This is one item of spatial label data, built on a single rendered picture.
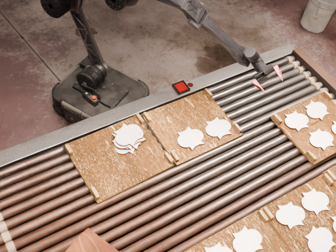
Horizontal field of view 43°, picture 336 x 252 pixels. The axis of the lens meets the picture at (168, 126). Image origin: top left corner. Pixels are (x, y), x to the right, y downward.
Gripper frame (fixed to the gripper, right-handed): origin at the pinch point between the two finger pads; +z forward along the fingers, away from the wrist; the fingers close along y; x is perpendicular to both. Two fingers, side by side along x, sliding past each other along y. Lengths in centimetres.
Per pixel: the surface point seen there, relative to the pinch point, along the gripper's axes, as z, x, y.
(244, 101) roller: -15.8, 24.5, -18.3
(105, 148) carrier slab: -5, -31, -80
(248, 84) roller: -27.2, 30.2, -12.3
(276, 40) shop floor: -145, 180, 21
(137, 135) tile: -5, -24, -65
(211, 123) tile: -4.5, 4.8, -36.6
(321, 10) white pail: -148, 187, 71
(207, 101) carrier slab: -19.7, 8.8, -33.8
